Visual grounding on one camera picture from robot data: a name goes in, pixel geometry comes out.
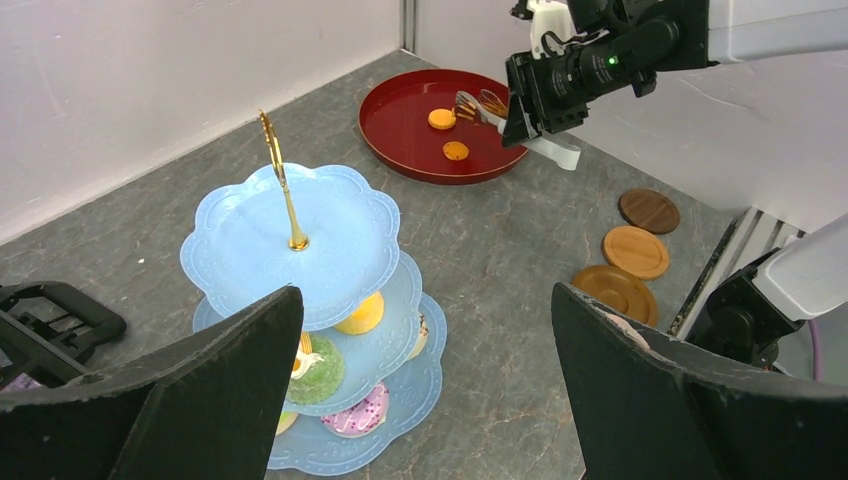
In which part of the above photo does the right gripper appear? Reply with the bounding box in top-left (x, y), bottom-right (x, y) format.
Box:
top-left (501, 52), bottom-right (588, 148)

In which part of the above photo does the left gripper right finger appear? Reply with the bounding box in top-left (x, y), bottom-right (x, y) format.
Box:
top-left (551, 283), bottom-right (847, 479)

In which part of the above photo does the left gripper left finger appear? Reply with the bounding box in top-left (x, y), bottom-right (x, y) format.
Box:
top-left (1, 286), bottom-right (304, 479)

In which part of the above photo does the green cupcake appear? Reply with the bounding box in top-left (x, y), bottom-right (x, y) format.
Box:
top-left (286, 333), bottom-right (346, 405)

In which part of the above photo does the pink frosted donut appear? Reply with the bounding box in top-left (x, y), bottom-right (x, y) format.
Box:
top-left (320, 381), bottom-right (390, 438)

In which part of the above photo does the blue three-tier cake stand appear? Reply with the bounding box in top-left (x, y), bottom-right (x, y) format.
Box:
top-left (180, 115), bottom-right (448, 477)

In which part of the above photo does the yellow cupcake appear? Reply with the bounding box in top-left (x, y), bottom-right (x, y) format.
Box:
top-left (334, 291), bottom-right (385, 335)

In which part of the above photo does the white sprinkled donut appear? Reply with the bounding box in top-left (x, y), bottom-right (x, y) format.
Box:
top-left (407, 312), bottom-right (429, 360)

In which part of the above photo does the green frosted donut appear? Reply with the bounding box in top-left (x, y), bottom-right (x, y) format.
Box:
top-left (275, 411), bottom-right (299, 436)

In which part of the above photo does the orange round cookie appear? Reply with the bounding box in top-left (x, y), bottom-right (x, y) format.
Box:
top-left (427, 108), bottom-right (457, 130)

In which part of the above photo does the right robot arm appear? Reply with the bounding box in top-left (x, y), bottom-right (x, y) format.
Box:
top-left (498, 1), bottom-right (847, 334)

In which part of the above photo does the orange chip cookie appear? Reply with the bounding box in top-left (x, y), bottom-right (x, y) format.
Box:
top-left (442, 141), bottom-right (470, 161)

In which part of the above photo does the red round tray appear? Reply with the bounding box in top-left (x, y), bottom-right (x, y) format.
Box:
top-left (358, 68), bottom-right (528, 185)

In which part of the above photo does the dark brown wooden coaster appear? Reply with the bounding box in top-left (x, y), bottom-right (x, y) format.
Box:
top-left (618, 188), bottom-right (681, 234)

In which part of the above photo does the light wooden coaster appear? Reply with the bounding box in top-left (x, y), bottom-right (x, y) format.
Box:
top-left (602, 226), bottom-right (670, 280)

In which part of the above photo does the black open case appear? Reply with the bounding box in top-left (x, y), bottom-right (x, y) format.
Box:
top-left (1, 281), bottom-right (127, 393)

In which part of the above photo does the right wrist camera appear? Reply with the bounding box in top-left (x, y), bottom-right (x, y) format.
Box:
top-left (510, 0), bottom-right (576, 60)

